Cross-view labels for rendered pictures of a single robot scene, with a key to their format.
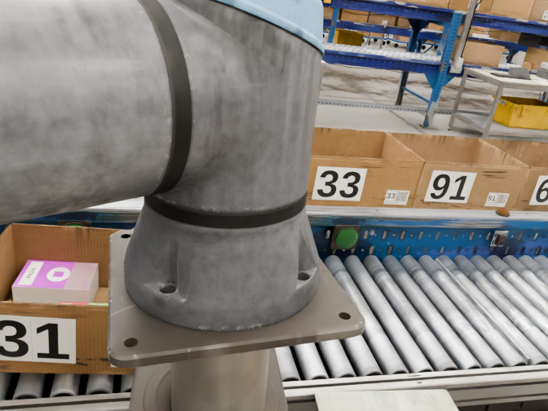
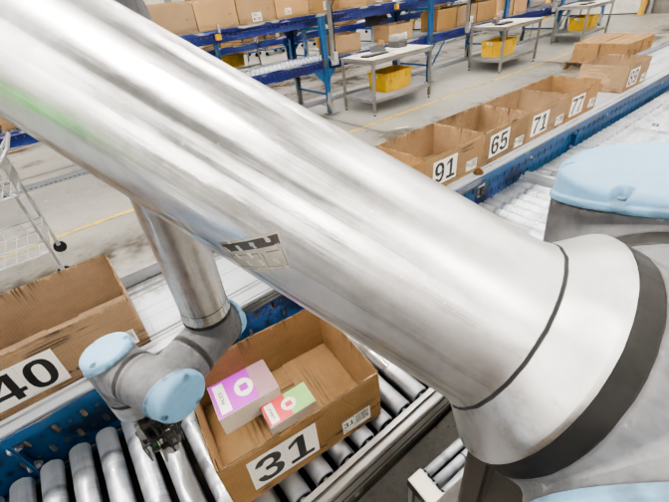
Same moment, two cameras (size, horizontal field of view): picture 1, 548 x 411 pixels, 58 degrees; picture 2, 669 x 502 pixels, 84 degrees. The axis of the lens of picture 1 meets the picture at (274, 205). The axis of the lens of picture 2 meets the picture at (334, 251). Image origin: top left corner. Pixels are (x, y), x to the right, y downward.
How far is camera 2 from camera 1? 49 cm
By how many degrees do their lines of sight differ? 18
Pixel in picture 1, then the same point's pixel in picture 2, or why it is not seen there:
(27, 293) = (233, 416)
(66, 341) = (311, 439)
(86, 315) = (322, 414)
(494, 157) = (452, 133)
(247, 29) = not seen: outside the picture
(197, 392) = not seen: hidden behind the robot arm
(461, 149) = (425, 135)
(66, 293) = (263, 397)
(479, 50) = (344, 41)
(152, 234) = not seen: hidden behind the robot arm
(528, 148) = (462, 117)
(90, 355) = (329, 436)
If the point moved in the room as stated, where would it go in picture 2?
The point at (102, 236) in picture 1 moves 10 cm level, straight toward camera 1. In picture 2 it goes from (259, 338) to (281, 358)
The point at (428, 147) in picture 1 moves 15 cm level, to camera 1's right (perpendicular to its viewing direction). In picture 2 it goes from (405, 143) to (432, 136)
